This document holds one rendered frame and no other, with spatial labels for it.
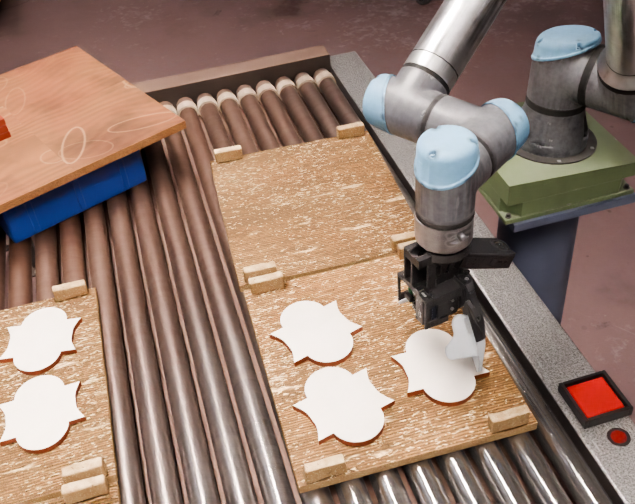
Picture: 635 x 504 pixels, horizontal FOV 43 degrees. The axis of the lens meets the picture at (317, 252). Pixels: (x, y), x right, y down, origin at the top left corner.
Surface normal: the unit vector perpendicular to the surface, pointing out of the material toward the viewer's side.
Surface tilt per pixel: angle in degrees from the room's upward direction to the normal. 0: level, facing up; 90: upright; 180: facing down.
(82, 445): 0
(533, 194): 90
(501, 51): 0
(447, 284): 0
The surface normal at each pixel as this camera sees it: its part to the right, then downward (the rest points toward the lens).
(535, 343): -0.07, -0.76
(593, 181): 0.27, 0.61
